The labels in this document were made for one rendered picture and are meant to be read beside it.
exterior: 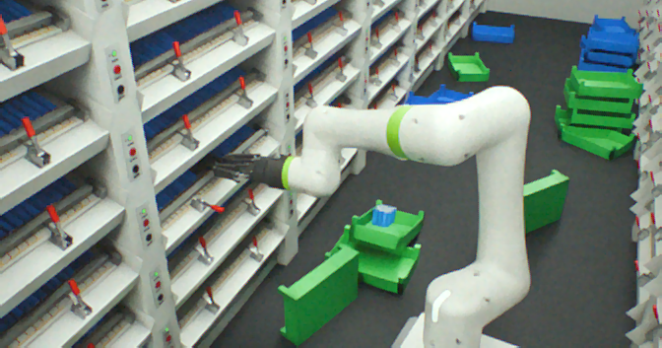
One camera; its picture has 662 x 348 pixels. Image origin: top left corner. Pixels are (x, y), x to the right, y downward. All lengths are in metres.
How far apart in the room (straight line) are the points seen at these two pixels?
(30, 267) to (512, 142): 0.99
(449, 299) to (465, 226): 1.20
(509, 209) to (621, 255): 1.24
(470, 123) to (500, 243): 0.33
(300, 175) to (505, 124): 0.54
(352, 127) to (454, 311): 0.46
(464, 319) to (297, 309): 0.68
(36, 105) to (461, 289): 0.95
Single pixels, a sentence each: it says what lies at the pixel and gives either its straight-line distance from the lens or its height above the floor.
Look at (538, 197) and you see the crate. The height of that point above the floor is 0.16.
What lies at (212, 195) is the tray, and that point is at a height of 0.53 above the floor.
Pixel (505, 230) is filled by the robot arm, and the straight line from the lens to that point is 1.38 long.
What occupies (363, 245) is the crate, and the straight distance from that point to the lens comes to 2.34.
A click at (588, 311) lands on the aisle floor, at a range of 2.26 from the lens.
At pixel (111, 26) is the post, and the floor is 1.11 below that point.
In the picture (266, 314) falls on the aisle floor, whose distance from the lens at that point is 2.08.
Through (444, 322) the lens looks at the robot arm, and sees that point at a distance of 1.34.
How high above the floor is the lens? 1.47
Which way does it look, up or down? 30 degrees down
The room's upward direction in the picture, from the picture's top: straight up
